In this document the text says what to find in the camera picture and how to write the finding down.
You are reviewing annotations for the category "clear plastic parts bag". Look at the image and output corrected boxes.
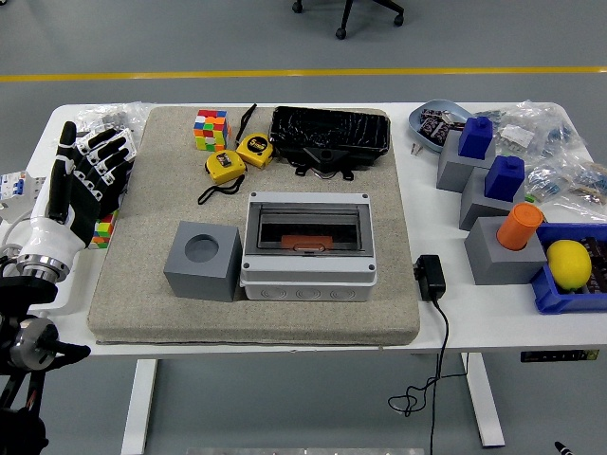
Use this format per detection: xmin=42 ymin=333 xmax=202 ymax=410
xmin=476 ymin=100 xmax=592 ymax=160
xmin=75 ymin=101 xmax=153 ymax=143
xmin=525 ymin=155 xmax=607 ymax=219

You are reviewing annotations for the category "yellow lemon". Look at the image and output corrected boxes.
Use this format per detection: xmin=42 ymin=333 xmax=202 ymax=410
xmin=545 ymin=239 xmax=593 ymax=291

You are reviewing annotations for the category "white power strip cable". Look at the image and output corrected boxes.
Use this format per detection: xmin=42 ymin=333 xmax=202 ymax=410
xmin=0 ymin=210 xmax=37 ymax=260

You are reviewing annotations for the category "blue-grey dish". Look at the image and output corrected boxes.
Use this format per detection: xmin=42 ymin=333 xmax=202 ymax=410
xmin=408 ymin=99 xmax=475 ymax=154

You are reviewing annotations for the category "black power adapter with cord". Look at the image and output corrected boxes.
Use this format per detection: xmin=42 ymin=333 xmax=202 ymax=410
xmin=387 ymin=254 xmax=470 ymax=455

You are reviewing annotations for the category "black office chair base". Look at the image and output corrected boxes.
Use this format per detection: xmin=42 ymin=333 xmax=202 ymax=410
xmin=291 ymin=0 xmax=405 ymax=40

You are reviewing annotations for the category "black plastic tray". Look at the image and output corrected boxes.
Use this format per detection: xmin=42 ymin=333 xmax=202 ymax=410
xmin=269 ymin=105 xmax=393 ymax=167

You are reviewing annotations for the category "white circuit breaker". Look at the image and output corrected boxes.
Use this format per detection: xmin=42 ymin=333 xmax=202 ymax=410
xmin=0 ymin=170 xmax=48 ymax=222

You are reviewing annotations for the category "grey block with round hole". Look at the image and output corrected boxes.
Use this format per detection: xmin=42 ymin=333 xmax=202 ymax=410
xmin=464 ymin=216 xmax=549 ymax=285
xmin=163 ymin=220 xmax=243 ymax=303

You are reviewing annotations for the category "yellow tape measure 5m print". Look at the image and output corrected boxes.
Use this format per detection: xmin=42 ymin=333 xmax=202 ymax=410
xmin=234 ymin=102 xmax=275 ymax=169

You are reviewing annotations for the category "grey electrical box clear lid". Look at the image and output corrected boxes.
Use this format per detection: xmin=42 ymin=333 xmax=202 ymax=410
xmin=239 ymin=191 xmax=379 ymax=303

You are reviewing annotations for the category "large colourful puzzle cube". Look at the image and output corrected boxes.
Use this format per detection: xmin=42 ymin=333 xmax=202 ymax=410
xmin=193 ymin=109 xmax=230 ymax=152

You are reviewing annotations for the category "yellow tape measure with sticker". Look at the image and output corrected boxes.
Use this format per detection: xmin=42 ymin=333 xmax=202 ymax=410
xmin=196 ymin=149 xmax=248 ymax=206

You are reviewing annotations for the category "blue bottle-shaped block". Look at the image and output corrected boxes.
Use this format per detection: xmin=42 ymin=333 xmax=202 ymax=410
xmin=457 ymin=116 xmax=495 ymax=159
xmin=484 ymin=155 xmax=526 ymax=201

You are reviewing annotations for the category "grey-brown mat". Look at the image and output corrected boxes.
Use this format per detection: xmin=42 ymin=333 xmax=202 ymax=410
xmin=87 ymin=104 xmax=422 ymax=346

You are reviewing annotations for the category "orange cylinder battery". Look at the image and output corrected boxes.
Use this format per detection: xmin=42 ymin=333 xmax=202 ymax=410
xmin=280 ymin=232 xmax=332 ymax=250
xmin=496 ymin=202 xmax=545 ymax=251

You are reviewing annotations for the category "blue plastic bin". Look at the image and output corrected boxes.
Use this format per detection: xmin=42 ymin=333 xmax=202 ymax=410
xmin=529 ymin=222 xmax=607 ymax=315

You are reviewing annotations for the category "grey block holder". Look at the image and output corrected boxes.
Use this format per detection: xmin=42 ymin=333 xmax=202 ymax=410
xmin=458 ymin=165 xmax=526 ymax=232
xmin=435 ymin=130 xmax=497 ymax=193

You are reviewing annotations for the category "black triangular mount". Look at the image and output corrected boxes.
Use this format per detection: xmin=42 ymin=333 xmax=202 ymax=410
xmin=293 ymin=145 xmax=355 ymax=181

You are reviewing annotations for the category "small colourful puzzle cube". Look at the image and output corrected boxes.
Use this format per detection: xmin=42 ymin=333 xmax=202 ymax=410
xmin=92 ymin=208 xmax=120 ymax=250

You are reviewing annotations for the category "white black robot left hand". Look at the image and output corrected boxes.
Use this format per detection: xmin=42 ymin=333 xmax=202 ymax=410
xmin=21 ymin=121 xmax=138 ymax=270

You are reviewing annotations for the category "white table leg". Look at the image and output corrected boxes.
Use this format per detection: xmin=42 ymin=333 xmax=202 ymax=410
xmin=120 ymin=358 xmax=157 ymax=454
xmin=459 ymin=353 xmax=505 ymax=447

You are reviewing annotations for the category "table control panel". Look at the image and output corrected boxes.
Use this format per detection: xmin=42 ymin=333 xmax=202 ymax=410
xmin=520 ymin=349 xmax=594 ymax=364

